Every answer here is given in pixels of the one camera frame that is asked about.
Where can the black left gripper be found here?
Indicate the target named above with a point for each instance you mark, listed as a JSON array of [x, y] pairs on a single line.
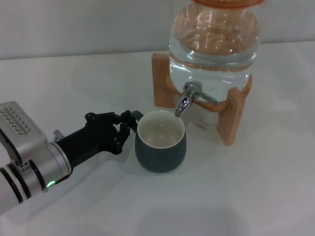
[[91, 140]]

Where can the dark grey ceramic mug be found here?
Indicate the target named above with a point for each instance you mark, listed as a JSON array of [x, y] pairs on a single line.
[[160, 155]]

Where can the chrome faucet tap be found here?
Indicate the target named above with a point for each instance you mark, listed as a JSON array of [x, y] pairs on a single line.
[[183, 102]]

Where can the wooden dispenser stand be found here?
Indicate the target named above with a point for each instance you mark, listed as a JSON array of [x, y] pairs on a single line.
[[231, 118]]

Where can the glass water dispenser jar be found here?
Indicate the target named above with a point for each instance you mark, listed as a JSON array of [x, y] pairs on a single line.
[[214, 49]]

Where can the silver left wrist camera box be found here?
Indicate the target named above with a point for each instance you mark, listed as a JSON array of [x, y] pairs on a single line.
[[19, 130]]

